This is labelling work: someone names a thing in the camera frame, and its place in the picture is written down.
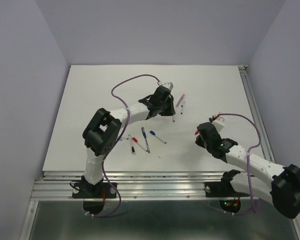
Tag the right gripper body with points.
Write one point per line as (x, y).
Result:
(200, 142)

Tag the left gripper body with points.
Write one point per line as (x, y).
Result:
(160, 107)

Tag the blue capped whiteboard marker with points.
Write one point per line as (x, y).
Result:
(155, 135)
(182, 109)

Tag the pink highlighter pen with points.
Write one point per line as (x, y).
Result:
(180, 100)

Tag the blue ballpoint pen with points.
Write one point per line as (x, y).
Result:
(145, 139)

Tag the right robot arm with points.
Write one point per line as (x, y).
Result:
(274, 183)

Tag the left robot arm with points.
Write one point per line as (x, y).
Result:
(103, 130)

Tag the light blue highlighter pen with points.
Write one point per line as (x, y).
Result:
(122, 138)

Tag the black tipped marker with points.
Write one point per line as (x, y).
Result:
(131, 144)

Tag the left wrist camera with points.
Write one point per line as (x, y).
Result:
(168, 85)

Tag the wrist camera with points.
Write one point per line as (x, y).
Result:
(168, 85)
(218, 122)

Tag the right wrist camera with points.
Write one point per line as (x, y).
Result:
(218, 122)

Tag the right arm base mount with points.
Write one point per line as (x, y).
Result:
(214, 189)

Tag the aluminium rail frame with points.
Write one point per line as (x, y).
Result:
(162, 192)

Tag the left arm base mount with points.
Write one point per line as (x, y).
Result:
(107, 190)

